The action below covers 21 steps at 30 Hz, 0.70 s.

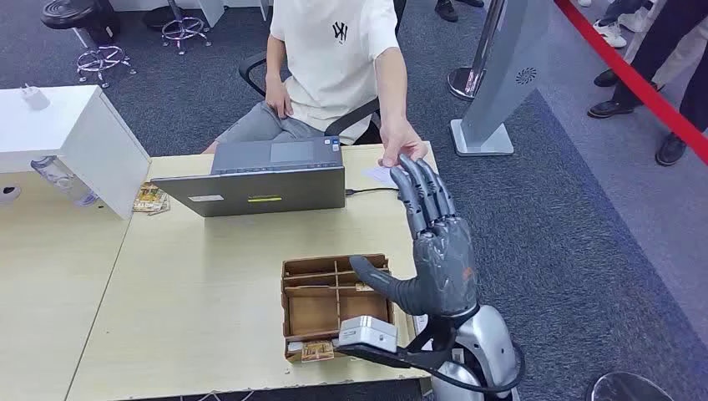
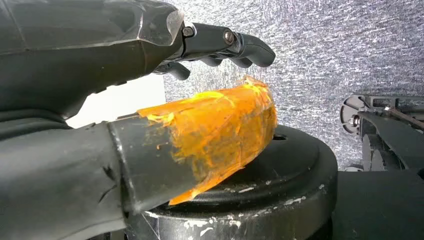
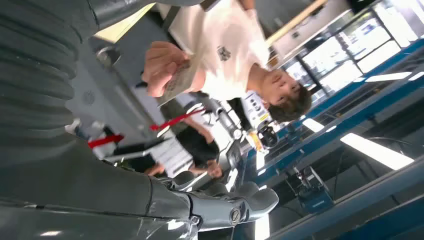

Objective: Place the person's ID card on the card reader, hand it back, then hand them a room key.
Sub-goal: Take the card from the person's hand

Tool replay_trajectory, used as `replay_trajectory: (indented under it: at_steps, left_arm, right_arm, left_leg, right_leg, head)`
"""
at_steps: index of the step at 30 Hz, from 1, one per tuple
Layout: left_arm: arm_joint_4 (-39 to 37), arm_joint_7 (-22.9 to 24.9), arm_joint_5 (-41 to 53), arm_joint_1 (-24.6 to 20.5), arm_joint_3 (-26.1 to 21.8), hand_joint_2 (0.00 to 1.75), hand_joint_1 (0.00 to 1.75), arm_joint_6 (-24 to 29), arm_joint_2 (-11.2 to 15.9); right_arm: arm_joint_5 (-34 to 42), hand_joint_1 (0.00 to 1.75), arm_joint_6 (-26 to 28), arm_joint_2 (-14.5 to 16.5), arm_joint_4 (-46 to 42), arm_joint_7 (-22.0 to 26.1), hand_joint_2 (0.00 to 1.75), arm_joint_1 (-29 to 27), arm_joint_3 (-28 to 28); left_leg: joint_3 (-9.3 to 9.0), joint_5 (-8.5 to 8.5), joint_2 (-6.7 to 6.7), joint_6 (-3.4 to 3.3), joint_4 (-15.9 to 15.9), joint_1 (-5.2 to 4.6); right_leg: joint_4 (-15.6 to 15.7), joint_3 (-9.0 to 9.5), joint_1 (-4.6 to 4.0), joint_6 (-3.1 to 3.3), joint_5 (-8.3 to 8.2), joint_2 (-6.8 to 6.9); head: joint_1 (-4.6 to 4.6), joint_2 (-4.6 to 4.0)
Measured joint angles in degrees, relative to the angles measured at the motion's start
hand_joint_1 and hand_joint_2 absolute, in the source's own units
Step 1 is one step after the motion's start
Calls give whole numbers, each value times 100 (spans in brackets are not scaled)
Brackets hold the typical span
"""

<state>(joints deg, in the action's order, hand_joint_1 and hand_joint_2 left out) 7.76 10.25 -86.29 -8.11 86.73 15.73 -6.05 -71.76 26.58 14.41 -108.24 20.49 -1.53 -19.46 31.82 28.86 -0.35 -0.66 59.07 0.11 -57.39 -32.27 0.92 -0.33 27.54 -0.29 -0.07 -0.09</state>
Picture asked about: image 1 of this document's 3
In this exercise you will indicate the red barrier belt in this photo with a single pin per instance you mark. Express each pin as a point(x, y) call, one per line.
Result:
point(636, 83)

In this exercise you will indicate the yellow printed room key card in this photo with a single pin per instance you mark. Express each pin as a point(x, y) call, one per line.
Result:
point(363, 286)
point(318, 351)

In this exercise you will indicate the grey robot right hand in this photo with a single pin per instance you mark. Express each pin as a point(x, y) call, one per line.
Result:
point(445, 265)

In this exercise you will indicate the person's right forearm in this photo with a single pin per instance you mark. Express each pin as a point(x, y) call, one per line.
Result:
point(275, 58)

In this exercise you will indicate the wooden compartment organizer box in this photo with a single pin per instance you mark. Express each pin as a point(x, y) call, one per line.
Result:
point(312, 312)

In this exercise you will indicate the person's left forearm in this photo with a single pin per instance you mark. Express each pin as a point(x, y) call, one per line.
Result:
point(392, 88)

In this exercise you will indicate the person's left hand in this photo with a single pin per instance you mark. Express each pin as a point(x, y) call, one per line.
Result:
point(401, 141)

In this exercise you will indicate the round glossy stool seat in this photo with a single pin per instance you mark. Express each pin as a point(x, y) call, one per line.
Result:
point(625, 388)

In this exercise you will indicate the person's right hand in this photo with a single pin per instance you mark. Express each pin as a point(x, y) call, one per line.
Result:
point(278, 97)

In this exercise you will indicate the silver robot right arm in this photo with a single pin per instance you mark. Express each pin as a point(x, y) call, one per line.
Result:
point(487, 343)

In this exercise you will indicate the white power adapter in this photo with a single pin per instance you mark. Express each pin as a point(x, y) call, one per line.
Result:
point(35, 98)

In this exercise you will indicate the chrome stanchion post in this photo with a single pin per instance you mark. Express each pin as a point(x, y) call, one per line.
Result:
point(470, 77)

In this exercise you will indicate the chrome stool with black seat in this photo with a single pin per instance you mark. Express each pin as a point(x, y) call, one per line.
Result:
point(185, 27)
point(66, 11)

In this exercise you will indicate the grey kiosk stand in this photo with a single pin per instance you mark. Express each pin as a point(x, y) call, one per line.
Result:
point(509, 61)

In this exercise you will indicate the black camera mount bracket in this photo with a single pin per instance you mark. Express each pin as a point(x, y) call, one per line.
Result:
point(387, 357)

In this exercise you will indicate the clear plastic bottle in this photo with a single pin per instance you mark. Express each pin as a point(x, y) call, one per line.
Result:
point(61, 177)

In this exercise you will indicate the white printed ID card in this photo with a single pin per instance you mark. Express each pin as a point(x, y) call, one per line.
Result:
point(381, 176)

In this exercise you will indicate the bystander person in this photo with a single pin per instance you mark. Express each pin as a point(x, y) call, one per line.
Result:
point(683, 61)
point(445, 10)
point(658, 44)
point(610, 34)
point(670, 150)

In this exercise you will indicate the grey laptop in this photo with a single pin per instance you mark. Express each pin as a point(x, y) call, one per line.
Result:
point(260, 191)

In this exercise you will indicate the white round device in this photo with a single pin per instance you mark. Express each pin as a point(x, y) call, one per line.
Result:
point(8, 193)

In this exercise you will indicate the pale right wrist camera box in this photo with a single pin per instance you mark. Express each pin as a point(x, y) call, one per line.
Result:
point(368, 333)

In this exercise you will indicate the black office chair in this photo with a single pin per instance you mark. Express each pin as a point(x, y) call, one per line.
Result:
point(354, 116)

